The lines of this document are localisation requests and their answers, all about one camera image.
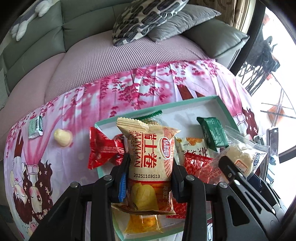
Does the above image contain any red patterned wafer packet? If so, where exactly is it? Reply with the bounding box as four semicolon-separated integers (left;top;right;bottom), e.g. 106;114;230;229
166;153;224;219

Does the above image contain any red snack bag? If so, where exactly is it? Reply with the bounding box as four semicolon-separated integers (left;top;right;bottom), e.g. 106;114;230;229
88;127;125;170

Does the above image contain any white green snack packet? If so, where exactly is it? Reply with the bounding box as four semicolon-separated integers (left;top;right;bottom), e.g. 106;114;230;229
174;137;216;165

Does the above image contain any orange swiss roll packet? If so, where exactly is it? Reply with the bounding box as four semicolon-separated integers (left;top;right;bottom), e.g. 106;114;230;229
114;118;180;215

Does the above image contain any clear bag yellow bun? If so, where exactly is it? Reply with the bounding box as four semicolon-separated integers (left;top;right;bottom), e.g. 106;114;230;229
214;126;269;178

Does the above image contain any yellow cake packet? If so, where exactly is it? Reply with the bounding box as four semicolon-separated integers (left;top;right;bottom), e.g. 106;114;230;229
125;214;162;234

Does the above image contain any dark green small packet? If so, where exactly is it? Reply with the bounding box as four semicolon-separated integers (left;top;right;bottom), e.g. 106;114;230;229
197;117;228;151

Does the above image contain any green rice cracker packet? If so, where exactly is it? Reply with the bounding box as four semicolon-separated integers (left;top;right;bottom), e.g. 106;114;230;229
135;110;163;125

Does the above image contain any teal rimmed white tray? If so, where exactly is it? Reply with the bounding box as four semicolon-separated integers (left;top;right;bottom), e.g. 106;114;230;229
94;95;240;241

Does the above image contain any small yellow pudding cup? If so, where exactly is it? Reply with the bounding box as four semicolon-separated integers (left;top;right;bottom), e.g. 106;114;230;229
54;128;73;148

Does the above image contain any pink floral cartoon tablecloth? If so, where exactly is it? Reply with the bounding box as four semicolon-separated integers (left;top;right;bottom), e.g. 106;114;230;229
4;59;263;240

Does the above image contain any small green white packet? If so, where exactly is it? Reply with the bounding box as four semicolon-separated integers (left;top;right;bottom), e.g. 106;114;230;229
28;115;43;139

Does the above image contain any pink sofa seat cover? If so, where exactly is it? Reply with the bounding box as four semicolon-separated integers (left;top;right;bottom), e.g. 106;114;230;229
1;28;207;148

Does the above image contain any grey green sofa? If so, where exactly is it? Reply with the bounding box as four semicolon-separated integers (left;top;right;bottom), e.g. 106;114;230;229
1;1;248;94

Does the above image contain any black patterned cushion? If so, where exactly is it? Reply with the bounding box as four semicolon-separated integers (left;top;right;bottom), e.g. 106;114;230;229
112;0;188;47

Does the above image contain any plain grey cushion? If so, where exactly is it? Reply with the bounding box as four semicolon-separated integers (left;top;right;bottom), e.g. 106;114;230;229
147;4;221;42

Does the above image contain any grey white plush toy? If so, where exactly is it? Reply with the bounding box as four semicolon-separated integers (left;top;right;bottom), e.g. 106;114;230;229
10;0;57;42

